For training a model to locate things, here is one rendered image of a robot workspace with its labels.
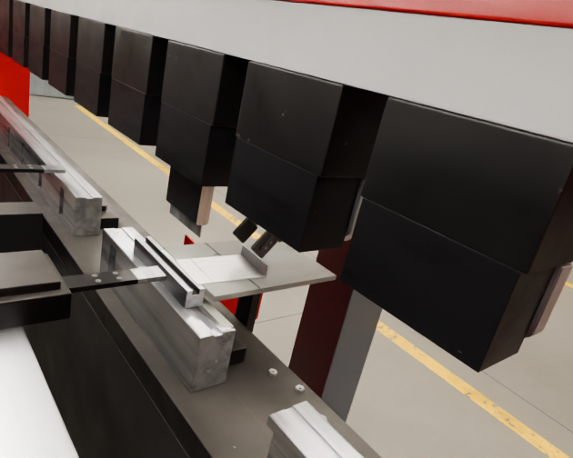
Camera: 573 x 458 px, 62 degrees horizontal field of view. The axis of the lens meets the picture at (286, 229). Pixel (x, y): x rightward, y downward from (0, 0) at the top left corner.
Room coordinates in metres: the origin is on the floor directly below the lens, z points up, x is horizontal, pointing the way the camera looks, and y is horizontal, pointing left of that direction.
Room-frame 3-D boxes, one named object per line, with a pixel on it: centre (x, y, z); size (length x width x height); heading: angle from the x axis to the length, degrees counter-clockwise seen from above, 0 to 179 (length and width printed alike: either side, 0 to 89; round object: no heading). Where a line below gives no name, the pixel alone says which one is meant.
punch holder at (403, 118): (0.37, -0.14, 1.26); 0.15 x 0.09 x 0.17; 43
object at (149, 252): (0.71, 0.18, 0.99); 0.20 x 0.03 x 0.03; 43
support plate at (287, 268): (0.78, 0.05, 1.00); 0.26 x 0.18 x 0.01; 133
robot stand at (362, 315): (1.42, -0.24, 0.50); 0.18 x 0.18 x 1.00; 42
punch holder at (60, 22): (1.10, 0.55, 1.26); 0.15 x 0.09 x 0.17; 43
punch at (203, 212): (0.68, 0.16, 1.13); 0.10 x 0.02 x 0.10; 43
